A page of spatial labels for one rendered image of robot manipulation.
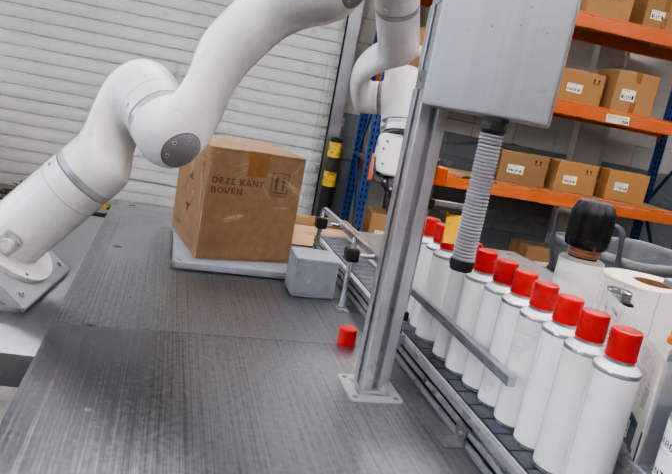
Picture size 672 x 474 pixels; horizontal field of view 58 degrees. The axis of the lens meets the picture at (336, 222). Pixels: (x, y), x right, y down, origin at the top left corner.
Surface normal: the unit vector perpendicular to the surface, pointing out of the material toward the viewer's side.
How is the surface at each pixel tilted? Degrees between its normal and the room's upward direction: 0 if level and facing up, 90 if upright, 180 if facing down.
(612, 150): 90
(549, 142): 90
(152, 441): 0
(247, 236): 90
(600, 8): 91
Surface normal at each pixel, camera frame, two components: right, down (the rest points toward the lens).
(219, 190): 0.42, 0.25
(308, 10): -0.13, 0.90
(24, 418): 0.18, -0.97
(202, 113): 0.76, 0.25
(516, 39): -0.35, 0.11
